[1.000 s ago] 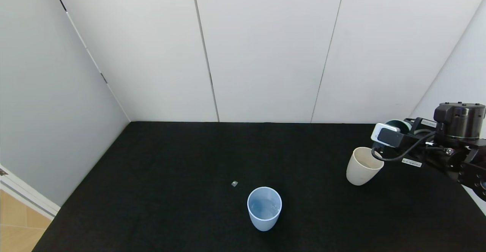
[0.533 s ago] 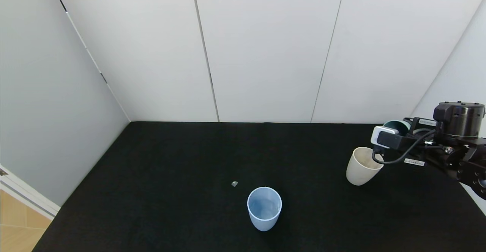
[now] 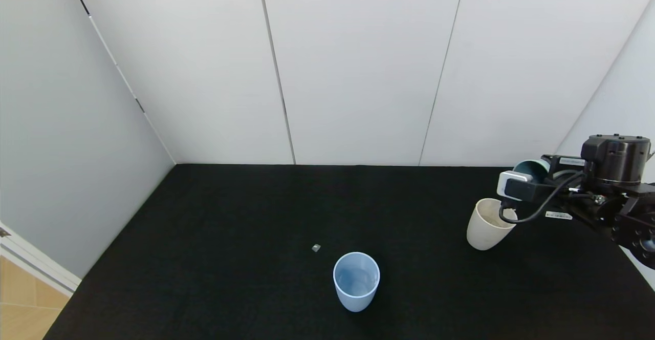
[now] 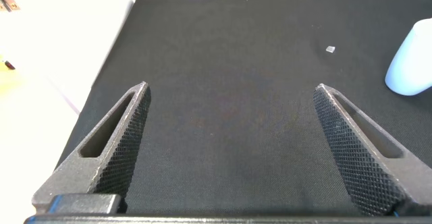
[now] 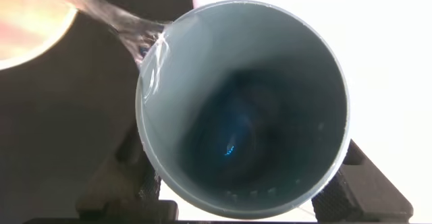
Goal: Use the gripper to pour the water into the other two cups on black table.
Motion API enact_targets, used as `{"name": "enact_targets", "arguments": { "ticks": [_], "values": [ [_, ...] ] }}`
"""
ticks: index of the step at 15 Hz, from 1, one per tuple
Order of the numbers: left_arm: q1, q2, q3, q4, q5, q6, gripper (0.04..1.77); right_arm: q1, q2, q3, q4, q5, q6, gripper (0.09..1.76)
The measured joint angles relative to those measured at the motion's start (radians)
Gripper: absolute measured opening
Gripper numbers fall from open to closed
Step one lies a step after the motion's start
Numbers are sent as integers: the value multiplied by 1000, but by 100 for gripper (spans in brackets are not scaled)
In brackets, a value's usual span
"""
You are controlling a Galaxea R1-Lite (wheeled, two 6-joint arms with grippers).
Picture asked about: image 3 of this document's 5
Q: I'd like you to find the teal plastic cup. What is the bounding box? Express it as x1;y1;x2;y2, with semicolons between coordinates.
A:
513;159;551;183

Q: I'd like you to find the black table cloth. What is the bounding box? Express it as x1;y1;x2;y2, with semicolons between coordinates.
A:
43;163;655;340

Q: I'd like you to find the light blue plastic cup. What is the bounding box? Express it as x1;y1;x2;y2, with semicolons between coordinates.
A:
333;251;381;313

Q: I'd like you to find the beige plastic cup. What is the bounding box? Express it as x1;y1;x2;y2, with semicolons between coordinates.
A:
466;198;518;251

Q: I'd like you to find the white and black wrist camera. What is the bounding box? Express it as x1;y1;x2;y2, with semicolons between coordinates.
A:
496;170;556;203

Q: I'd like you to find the black camera cable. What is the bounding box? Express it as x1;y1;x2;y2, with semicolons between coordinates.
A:
499;172;586;225

